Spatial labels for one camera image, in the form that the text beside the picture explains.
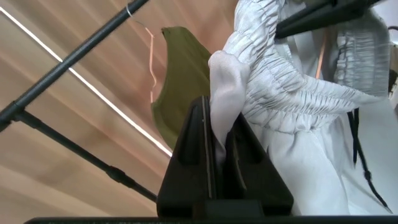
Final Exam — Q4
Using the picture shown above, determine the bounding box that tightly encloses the green printed t-shirt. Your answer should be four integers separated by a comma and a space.
151, 26, 213, 151

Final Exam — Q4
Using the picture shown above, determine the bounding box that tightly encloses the pale grey garment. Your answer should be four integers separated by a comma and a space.
207, 0, 398, 216

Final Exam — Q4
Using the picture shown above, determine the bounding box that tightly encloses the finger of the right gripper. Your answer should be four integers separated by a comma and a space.
275, 0, 382, 40

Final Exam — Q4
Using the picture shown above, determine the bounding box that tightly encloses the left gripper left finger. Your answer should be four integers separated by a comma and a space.
156, 95, 218, 217

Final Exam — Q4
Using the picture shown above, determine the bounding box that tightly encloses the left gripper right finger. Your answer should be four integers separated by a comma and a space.
222, 111, 294, 216

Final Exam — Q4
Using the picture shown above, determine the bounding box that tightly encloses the black clothes rack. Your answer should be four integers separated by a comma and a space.
0, 0, 158, 203

